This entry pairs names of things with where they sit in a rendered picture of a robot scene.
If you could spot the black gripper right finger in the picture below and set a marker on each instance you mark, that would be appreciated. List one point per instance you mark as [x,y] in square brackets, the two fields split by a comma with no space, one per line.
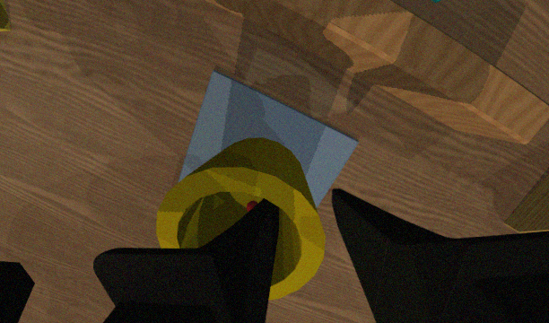
[412,275]

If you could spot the dark red marble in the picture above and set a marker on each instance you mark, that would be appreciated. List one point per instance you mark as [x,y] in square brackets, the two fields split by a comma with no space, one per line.
[251,204]

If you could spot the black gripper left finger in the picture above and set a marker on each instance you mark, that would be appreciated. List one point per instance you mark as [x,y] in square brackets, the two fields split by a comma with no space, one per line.
[231,274]

